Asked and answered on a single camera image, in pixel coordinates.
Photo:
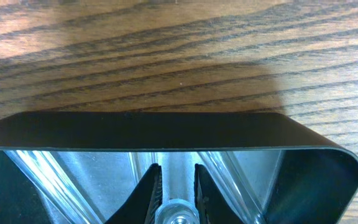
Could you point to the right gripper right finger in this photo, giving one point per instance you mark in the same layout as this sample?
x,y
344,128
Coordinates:
x,y
211,202

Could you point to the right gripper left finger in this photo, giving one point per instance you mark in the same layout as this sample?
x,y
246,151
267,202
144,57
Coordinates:
x,y
141,199

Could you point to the black tray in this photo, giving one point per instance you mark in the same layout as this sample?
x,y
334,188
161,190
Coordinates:
x,y
166,130

